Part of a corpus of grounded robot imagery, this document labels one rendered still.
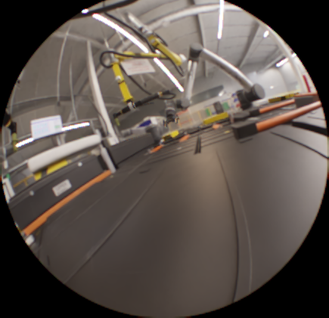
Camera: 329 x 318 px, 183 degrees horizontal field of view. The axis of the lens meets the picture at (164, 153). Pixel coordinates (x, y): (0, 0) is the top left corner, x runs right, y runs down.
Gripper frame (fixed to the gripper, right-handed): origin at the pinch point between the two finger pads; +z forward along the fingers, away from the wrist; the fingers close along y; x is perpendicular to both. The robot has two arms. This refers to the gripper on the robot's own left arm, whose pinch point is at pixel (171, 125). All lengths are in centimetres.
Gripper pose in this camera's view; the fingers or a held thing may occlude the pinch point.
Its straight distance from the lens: 83.2
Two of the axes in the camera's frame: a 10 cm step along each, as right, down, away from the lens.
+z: -0.1, 8.3, -5.6
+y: 8.5, -2.9, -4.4
